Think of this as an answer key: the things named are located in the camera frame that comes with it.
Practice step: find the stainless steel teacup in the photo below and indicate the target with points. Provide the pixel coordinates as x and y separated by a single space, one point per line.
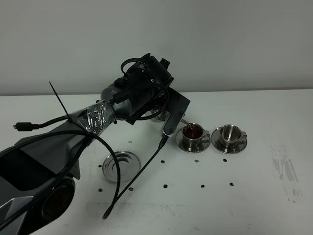
193 134
230 135

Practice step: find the right stainless steel teacup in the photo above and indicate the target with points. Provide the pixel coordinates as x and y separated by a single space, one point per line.
230 135

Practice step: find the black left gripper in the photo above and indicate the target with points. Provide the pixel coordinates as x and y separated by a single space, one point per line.
148 82

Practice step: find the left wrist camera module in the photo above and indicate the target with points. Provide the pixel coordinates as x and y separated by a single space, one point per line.
176 107

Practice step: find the left stainless steel saucer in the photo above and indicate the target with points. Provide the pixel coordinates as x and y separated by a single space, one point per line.
196 145

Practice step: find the teapot stainless steel saucer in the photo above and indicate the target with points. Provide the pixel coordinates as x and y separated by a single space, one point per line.
129 164

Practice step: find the left stainless steel teacup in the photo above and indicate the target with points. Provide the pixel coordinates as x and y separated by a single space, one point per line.
193 134

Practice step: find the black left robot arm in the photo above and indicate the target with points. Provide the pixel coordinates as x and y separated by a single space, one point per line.
37 174

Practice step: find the right stainless steel saucer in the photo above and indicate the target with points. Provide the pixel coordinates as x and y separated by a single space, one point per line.
227 150

